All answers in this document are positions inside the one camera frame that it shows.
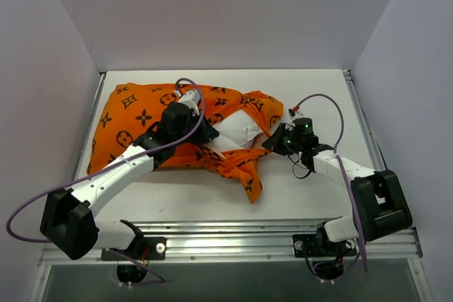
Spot white pillow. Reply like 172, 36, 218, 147
206, 110, 267, 153

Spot orange patterned pillowcase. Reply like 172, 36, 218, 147
86, 83, 284, 203

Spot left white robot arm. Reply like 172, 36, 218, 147
40, 103, 219, 260

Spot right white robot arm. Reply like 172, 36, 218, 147
263, 117, 413, 255

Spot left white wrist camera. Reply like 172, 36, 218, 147
175, 90, 201, 116

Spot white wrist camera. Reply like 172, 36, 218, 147
175, 90, 201, 116
288, 106, 305, 120

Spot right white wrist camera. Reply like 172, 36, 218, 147
288, 106, 305, 120

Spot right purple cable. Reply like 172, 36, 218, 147
292, 93, 369, 273

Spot purple cable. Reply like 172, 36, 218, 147
6, 77, 207, 286
292, 93, 369, 273

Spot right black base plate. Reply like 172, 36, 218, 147
292, 233, 357, 257

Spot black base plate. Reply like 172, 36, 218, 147
114, 236, 167, 260
292, 233, 357, 257

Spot aluminium frame rail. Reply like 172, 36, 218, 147
39, 219, 422, 265

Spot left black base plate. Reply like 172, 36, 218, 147
114, 236, 167, 260

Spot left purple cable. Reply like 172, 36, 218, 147
6, 77, 207, 286

